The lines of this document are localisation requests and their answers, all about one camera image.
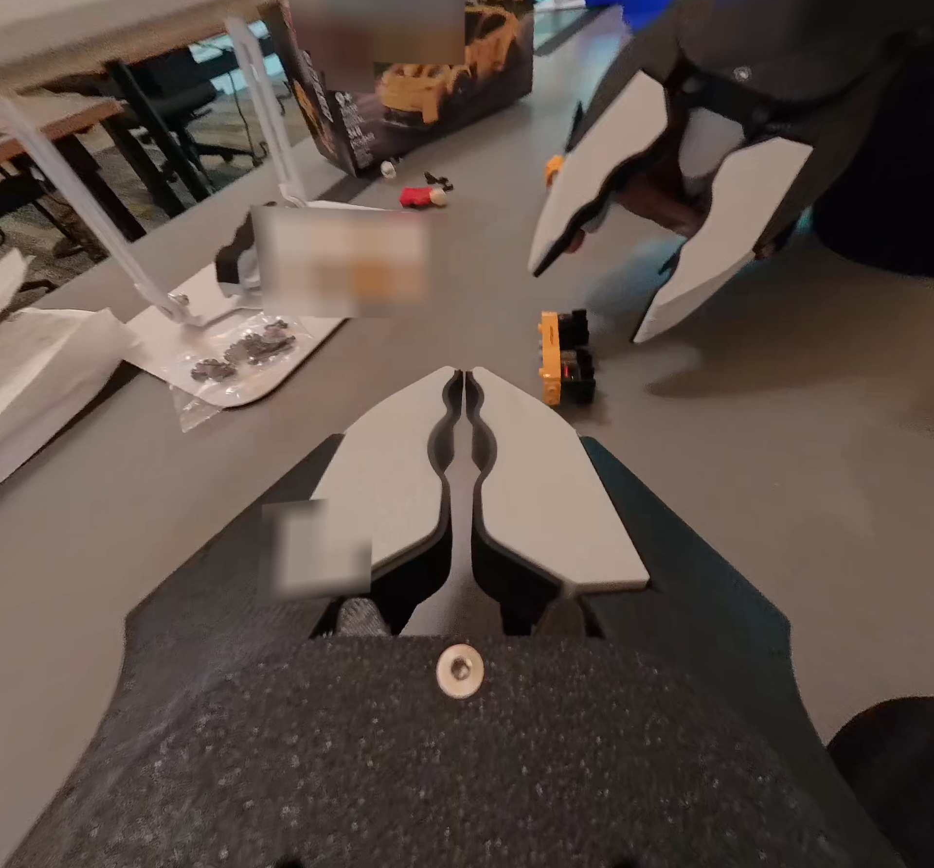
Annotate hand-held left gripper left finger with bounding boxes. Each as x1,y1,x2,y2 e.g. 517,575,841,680
312,366,467,588

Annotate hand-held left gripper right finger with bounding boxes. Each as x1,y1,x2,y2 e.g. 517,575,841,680
466,365,652,598

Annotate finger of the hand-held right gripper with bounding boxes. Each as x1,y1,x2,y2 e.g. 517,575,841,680
527,68,671,280
629,135,817,345

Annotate small orange black lego assembly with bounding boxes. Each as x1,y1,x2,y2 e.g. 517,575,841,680
536,308,598,409

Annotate person's right forearm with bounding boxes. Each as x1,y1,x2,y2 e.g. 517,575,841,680
803,44,934,278

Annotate black lego set box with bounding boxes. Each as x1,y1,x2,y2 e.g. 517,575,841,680
261,0,535,177

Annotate person's right hand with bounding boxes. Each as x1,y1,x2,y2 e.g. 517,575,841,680
611,125,715,233

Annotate plastic bag of black parts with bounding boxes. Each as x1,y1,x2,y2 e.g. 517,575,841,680
169,317,299,433

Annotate white printed paper sheets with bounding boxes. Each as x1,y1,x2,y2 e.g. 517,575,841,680
0,248,141,484

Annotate black office chair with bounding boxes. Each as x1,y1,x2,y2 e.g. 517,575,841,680
142,47,256,165

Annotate orange edged office desk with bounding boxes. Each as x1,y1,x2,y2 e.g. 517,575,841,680
0,98,128,242

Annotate white holder with black strap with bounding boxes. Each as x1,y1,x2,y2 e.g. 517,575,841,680
214,220,264,300

